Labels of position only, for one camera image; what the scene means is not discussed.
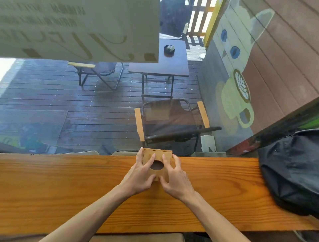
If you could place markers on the person's right hand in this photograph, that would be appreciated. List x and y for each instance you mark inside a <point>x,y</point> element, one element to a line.
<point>177,184</point>

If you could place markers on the person's left hand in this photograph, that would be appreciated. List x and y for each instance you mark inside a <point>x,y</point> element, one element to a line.
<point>137,179</point>

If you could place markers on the wooden tissue box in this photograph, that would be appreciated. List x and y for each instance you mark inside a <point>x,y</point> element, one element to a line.
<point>159,154</point>

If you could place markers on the person's right forearm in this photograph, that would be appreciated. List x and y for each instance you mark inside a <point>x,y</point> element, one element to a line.
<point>216,222</point>

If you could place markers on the person's left forearm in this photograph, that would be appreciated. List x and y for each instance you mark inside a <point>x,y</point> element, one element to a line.
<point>87,217</point>

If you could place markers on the small white board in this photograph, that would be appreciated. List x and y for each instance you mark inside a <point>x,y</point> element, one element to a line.
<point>208,143</point>

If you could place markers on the brown leather stool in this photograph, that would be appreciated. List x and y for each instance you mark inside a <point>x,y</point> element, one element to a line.
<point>137,238</point>

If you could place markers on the black folding chair wooden armrests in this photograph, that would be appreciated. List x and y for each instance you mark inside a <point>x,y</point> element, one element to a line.
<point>104,67</point>
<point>174,17</point>
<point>169,117</point>

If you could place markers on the black backpack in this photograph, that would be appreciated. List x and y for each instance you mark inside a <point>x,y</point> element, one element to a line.
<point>291,169</point>

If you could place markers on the dark square outdoor table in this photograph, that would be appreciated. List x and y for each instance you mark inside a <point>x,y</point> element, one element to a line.
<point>159,64</point>

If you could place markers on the grey outdoor doormat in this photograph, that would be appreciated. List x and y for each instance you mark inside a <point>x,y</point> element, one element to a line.
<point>32,119</point>

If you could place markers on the black ashtray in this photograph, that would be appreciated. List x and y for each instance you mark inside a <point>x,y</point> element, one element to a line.
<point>169,50</point>

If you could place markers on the white paper window poster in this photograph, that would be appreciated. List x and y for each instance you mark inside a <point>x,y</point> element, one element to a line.
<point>74,30</point>

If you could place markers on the wooden picket fence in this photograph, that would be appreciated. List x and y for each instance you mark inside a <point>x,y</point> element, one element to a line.
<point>197,17</point>

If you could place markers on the yellow post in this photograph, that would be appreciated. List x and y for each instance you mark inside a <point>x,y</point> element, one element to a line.
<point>214,22</point>

